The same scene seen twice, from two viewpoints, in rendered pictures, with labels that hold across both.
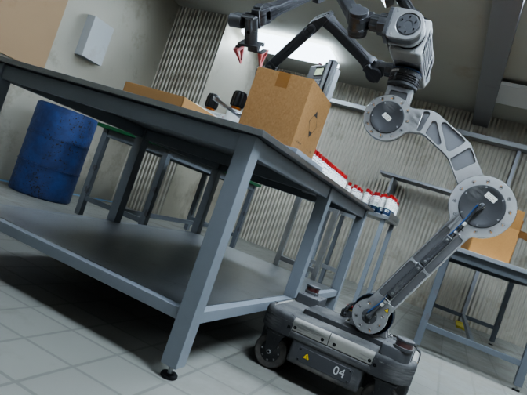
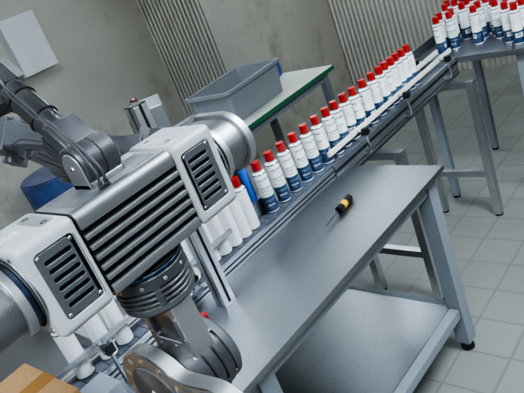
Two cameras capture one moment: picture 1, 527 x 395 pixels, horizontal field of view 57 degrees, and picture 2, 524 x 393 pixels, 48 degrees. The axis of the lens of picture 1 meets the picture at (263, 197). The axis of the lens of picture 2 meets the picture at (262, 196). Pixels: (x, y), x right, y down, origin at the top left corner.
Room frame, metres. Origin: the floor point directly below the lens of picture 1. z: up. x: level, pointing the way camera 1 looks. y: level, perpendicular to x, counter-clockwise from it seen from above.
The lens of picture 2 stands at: (1.42, -1.02, 1.77)
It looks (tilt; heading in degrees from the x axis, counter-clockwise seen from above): 23 degrees down; 26
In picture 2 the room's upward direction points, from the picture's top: 22 degrees counter-clockwise
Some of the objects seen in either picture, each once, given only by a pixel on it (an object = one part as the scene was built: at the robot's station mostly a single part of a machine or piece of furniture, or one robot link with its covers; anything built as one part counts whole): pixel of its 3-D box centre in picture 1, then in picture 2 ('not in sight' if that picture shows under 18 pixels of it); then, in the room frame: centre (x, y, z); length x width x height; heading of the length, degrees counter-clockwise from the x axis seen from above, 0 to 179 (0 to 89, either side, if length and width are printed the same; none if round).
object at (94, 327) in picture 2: not in sight; (94, 327); (2.47, 0.14, 0.98); 0.05 x 0.05 x 0.20
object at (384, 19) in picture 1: (381, 23); not in sight; (1.94, -0.22, 1.45); 0.09 x 0.08 x 0.12; 158
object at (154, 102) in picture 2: (320, 83); (157, 134); (2.81, -0.09, 1.38); 0.17 x 0.10 x 0.19; 32
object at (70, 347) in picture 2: not in sight; (69, 345); (2.40, 0.18, 0.98); 0.05 x 0.05 x 0.20
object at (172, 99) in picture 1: (175, 107); not in sight; (1.83, 0.42, 0.85); 0.30 x 0.26 x 0.04; 157
